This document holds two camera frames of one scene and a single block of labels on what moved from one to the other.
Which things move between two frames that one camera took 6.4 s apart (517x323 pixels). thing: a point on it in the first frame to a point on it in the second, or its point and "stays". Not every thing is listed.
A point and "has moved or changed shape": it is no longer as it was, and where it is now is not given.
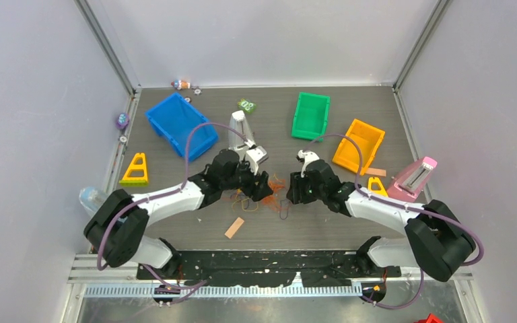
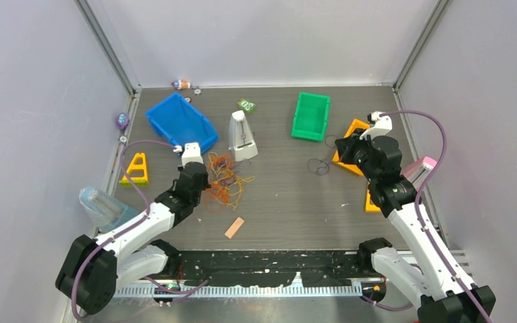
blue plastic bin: (174, 119) stays
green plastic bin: (310, 116) stays
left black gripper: (256, 192) to (205, 184)
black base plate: (332, 268) stays
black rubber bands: (280, 208) has moved or changed shape
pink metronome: (410, 182) stays
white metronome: (235, 141) stays
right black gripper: (296, 194) to (346, 146)
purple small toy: (123, 120) stays
